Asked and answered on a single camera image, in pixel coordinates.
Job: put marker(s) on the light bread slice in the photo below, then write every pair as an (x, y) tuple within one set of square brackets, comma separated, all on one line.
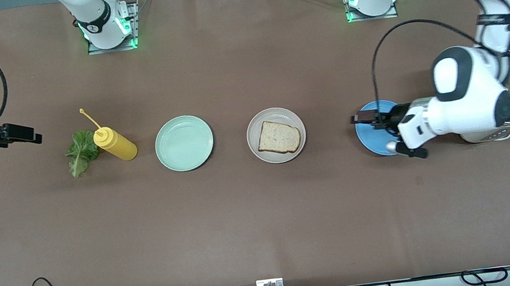
[(279, 137)]

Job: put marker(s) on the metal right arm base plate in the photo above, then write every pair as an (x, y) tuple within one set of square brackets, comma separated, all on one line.
[(112, 49)]

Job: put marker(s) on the beige plate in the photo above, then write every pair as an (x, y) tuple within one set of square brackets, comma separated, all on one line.
[(281, 114)]

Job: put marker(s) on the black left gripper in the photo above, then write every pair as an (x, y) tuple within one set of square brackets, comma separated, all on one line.
[(393, 118)]

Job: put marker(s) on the mint green plate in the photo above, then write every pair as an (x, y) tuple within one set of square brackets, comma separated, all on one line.
[(183, 143)]

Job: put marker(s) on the blue plate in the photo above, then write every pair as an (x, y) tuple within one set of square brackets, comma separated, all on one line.
[(372, 141)]

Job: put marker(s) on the yellow squeeze bottle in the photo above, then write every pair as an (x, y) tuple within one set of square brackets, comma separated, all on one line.
[(121, 147)]

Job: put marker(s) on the green lettuce leaf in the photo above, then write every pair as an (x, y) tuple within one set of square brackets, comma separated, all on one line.
[(81, 152)]

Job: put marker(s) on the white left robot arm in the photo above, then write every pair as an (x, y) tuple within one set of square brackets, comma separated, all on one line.
[(474, 102)]

